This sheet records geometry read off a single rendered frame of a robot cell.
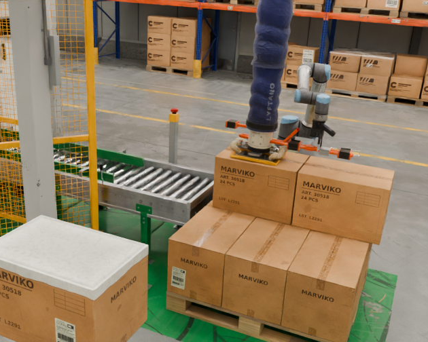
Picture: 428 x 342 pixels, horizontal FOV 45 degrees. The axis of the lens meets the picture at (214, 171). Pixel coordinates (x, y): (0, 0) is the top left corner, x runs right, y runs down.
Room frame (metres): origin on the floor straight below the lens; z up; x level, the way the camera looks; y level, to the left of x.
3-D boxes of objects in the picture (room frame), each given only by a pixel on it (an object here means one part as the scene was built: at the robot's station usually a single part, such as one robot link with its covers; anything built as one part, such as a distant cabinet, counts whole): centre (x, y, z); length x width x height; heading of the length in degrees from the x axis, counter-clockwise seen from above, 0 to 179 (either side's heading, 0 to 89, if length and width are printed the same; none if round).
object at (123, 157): (4.53, 1.35, 0.60); 1.60 x 0.10 x 0.09; 68
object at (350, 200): (3.32, -0.92, 0.74); 0.60 x 0.40 x 0.40; 68
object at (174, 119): (4.39, 0.38, 0.50); 0.07 x 0.07 x 1.00; 68
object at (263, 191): (3.55, -0.35, 0.74); 0.60 x 0.40 x 0.40; 68
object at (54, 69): (3.15, 1.07, 1.62); 0.20 x 0.05 x 0.30; 68
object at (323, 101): (3.40, -0.70, 1.38); 0.10 x 0.09 x 0.12; 172
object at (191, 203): (3.71, 0.04, 0.58); 0.70 x 0.03 x 0.06; 158
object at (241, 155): (3.44, -0.28, 0.97); 0.34 x 0.10 x 0.05; 70
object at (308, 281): (3.18, -0.47, 0.34); 1.20 x 1.00 x 0.40; 68
